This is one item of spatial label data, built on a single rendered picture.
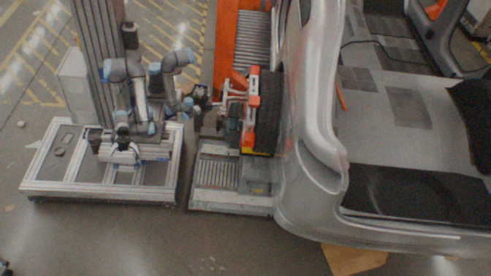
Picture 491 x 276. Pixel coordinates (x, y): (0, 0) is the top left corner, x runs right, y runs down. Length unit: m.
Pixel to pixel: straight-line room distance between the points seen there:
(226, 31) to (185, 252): 1.80
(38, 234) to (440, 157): 3.20
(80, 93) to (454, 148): 2.75
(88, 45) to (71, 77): 0.27
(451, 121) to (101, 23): 2.59
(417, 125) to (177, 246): 2.13
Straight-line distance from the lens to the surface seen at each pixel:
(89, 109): 2.77
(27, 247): 3.33
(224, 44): 2.91
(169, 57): 2.49
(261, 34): 4.93
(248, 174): 3.18
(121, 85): 2.35
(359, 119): 2.77
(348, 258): 3.25
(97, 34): 2.42
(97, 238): 3.19
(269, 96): 2.53
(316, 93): 1.78
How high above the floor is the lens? 2.76
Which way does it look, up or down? 48 degrees down
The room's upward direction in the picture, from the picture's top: 9 degrees clockwise
